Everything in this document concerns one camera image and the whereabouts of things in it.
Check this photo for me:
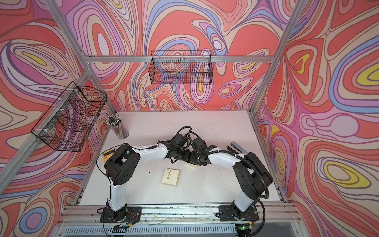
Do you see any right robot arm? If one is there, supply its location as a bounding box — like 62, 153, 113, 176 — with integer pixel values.
190, 138, 273, 222

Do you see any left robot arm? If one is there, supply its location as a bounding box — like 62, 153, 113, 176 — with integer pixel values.
100, 133, 190, 223

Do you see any grey stapler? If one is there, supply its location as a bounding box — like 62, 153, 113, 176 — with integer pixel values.
227, 142, 248, 155

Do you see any metal pen cup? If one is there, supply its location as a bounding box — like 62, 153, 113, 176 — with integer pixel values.
106, 114, 129, 140

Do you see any yellow calculator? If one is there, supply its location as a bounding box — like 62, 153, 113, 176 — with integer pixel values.
102, 148, 116, 163

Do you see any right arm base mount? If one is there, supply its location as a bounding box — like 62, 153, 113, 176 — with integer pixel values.
215, 205, 259, 223

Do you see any black wire basket back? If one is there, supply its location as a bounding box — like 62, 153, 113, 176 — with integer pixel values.
149, 50, 213, 85

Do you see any black wire basket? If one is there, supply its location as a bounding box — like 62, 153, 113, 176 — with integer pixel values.
31, 82, 108, 152
149, 50, 213, 85

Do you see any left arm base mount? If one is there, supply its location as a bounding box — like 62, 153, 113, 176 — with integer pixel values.
100, 205, 142, 224

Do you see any black wire basket left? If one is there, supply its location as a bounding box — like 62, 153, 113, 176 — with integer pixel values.
31, 82, 108, 152

